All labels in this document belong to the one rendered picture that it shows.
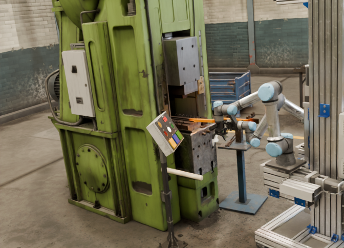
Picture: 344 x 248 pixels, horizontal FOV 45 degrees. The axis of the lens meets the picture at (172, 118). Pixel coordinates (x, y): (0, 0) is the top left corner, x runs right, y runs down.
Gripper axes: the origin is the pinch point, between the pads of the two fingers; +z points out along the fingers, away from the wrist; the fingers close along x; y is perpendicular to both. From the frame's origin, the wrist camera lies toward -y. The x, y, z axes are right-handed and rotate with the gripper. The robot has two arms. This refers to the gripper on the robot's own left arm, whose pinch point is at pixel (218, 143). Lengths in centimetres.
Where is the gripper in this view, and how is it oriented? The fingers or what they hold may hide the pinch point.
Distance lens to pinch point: 338.8
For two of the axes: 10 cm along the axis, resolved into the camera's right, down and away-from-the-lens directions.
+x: 7.5, -2.5, 6.2
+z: 1.0, 9.6, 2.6
